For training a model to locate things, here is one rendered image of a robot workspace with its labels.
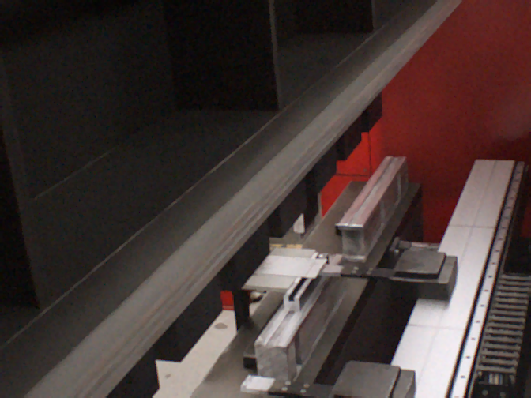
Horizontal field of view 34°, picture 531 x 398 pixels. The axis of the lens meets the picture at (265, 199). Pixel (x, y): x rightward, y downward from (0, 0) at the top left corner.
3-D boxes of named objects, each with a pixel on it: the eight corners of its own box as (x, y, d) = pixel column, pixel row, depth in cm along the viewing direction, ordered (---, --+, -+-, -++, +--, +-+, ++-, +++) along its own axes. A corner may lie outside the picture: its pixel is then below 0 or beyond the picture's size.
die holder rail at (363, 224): (386, 187, 251) (386, 155, 248) (408, 188, 249) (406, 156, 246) (340, 261, 208) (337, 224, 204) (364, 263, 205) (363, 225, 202)
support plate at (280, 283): (201, 246, 194) (201, 242, 194) (316, 253, 185) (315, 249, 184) (165, 283, 178) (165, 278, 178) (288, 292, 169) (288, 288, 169)
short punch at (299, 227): (310, 222, 178) (306, 178, 175) (320, 222, 177) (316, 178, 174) (295, 242, 169) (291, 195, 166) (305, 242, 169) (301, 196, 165)
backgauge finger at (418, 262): (329, 264, 181) (328, 242, 179) (457, 273, 172) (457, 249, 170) (312, 290, 170) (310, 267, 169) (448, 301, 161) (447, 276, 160)
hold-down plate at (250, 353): (292, 296, 193) (291, 283, 192) (316, 298, 191) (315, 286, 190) (242, 368, 167) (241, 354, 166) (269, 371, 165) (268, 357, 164)
